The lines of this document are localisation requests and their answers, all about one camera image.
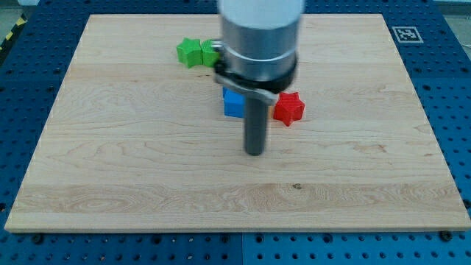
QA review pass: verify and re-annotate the red star block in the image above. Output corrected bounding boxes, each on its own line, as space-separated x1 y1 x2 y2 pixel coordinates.
273 92 305 127

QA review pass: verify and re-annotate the green ribbed block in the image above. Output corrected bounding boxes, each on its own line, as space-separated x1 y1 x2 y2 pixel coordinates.
201 39 219 68

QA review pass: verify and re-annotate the black yellow hazard tape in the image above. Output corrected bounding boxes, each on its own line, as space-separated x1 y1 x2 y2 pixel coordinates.
1 13 28 52

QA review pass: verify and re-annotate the white fiducial marker tag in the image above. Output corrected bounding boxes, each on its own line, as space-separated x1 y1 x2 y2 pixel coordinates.
392 26 423 44

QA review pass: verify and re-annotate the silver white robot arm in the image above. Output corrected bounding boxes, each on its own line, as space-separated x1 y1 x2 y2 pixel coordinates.
213 0 305 105

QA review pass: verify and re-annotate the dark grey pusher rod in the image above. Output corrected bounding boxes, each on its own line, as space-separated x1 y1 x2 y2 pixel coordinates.
244 97 268 156

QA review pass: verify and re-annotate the blue cube block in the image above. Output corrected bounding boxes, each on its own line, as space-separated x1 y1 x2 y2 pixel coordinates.
222 87 245 118

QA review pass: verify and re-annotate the light wooden board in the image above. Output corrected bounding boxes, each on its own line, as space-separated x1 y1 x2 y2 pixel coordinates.
5 14 470 233

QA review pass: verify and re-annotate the green star block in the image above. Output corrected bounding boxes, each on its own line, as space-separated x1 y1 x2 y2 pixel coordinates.
176 38 202 68

